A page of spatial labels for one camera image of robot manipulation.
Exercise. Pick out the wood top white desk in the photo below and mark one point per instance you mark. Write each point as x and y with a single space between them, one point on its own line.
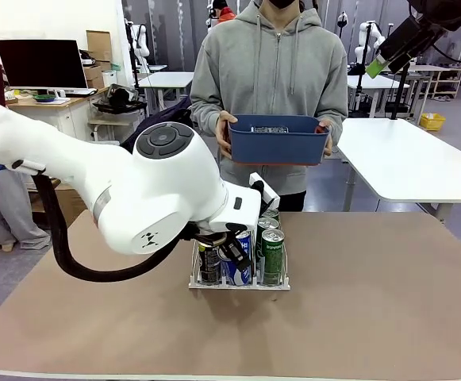
55 115

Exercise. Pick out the clear acrylic can rack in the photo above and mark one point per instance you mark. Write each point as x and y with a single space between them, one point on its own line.
240 287

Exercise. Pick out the purple jacket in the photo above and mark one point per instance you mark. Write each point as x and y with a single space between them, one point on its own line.
170 115

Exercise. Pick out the person's left forearm gray sleeve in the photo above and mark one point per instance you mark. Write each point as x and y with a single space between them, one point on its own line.
335 109

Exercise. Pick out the white keyboard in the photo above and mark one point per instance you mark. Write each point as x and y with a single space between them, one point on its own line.
81 92

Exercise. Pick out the person's left hand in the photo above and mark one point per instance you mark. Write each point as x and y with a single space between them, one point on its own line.
329 139

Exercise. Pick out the large cardboard box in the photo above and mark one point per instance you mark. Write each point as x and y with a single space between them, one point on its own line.
71 206

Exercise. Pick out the black flat tray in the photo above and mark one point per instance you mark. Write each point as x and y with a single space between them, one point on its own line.
119 108

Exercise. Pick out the wooden shelf rack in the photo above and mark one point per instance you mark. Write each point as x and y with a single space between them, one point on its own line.
448 79

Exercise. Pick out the small white side table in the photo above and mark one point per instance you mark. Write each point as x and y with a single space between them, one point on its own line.
111 122

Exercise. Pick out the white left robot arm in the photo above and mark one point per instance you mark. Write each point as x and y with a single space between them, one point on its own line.
95 178

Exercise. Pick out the green bowl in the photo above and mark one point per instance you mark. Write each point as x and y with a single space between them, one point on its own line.
44 97

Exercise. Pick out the blue plastic bin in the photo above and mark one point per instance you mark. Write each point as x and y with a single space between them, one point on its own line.
277 147

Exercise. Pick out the black lamp stand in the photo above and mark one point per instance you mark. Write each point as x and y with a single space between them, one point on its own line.
342 18

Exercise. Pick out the black face mask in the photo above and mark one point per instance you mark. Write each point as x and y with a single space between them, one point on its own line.
281 3

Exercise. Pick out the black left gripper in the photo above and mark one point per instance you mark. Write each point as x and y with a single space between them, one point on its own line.
238 229

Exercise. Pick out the flat cardboard box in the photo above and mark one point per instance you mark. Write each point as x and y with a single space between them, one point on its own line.
97 43

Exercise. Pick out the person's right forearm gray sleeve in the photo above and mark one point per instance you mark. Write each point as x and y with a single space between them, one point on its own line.
204 105

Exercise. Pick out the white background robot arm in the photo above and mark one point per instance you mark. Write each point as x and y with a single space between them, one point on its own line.
142 43
377 35

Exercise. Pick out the person's right hand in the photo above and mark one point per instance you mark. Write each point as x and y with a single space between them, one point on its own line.
223 135

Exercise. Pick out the black computer monitor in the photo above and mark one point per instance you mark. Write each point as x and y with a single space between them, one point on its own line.
41 63

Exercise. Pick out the green Chilsung cider can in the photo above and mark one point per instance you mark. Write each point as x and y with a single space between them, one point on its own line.
273 262
270 214
267 224

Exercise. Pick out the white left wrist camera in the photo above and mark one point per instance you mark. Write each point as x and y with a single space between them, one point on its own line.
271 195

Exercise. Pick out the person in grey hoodie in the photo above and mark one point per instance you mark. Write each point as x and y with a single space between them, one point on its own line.
273 79

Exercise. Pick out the yellow plastic crate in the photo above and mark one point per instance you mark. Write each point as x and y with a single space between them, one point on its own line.
432 122

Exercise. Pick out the black Pepsi can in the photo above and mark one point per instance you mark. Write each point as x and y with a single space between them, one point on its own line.
210 266

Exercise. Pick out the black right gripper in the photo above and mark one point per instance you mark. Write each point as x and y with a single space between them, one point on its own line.
440 12

